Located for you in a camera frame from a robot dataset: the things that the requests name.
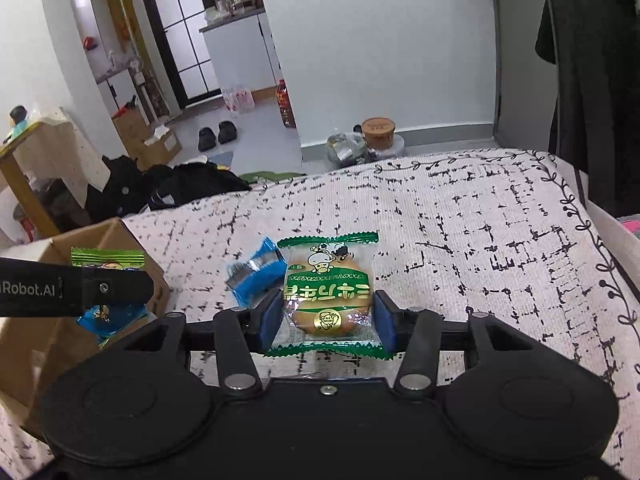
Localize blue snack packet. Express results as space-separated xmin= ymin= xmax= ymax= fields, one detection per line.
xmin=224 ymin=236 xmax=289 ymax=309
xmin=76 ymin=304 xmax=152 ymax=349

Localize brown cardboard box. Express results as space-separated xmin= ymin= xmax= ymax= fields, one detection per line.
xmin=0 ymin=217 xmax=172 ymax=438

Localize green bun packet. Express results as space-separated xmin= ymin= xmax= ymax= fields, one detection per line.
xmin=262 ymin=230 xmax=397 ymax=362

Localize wooden side table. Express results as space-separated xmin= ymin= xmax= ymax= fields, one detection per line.
xmin=0 ymin=119 xmax=63 ymax=237

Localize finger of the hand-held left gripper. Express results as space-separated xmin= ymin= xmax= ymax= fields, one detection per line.
xmin=62 ymin=265 xmax=156 ymax=314

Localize brown paper tub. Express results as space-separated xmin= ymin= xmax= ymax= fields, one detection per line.
xmin=360 ymin=117 xmax=396 ymax=150

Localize white cabinet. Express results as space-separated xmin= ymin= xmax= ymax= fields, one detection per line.
xmin=199 ymin=9 xmax=282 ymax=95

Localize printed white blanket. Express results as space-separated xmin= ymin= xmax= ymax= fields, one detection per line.
xmin=0 ymin=147 xmax=640 ymax=480

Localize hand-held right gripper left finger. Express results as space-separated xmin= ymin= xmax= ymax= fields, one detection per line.
xmin=120 ymin=289 xmax=284 ymax=397

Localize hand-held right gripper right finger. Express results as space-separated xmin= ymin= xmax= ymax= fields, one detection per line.
xmin=374 ymin=289 xmax=532 ymax=397

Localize pile of black clothes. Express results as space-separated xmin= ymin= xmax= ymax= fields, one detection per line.
xmin=86 ymin=154 xmax=252 ymax=224

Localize black hanging garment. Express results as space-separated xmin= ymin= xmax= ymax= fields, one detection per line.
xmin=534 ymin=0 xmax=640 ymax=222

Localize light green snack packet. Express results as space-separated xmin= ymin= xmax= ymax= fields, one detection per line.
xmin=70 ymin=247 xmax=146 ymax=272

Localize open cardboard boxes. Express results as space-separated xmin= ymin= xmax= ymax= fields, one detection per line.
xmin=112 ymin=107 xmax=183 ymax=172

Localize small figurine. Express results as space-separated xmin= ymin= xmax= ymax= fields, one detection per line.
xmin=7 ymin=105 xmax=32 ymax=142

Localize grey plastic bag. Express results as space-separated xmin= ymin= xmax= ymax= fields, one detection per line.
xmin=325 ymin=131 xmax=372 ymax=168

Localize black framed glass door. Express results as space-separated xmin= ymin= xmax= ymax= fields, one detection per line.
xmin=134 ymin=0 xmax=223 ymax=112

